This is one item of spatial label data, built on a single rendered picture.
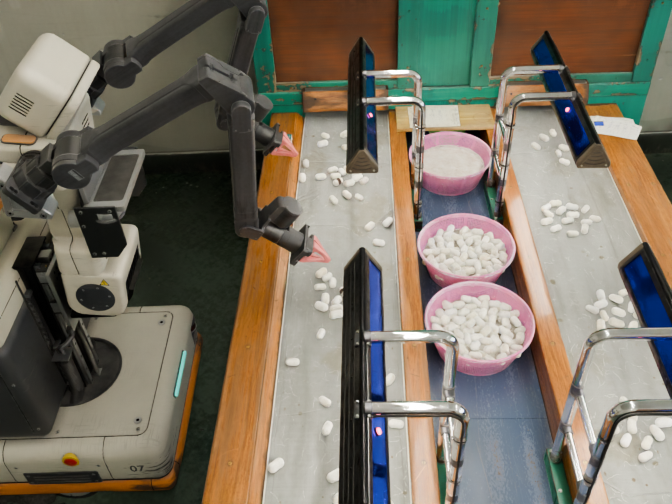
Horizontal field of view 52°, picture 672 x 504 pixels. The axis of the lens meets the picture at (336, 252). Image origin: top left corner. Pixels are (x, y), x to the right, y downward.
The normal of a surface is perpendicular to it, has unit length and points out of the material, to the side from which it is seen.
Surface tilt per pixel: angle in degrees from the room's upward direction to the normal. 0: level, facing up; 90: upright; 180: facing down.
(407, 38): 90
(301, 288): 0
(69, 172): 100
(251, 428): 0
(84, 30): 90
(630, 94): 90
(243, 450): 0
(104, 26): 90
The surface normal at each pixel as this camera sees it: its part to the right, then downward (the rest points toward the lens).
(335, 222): -0.04, -0.74
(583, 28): -0.03, 0.67
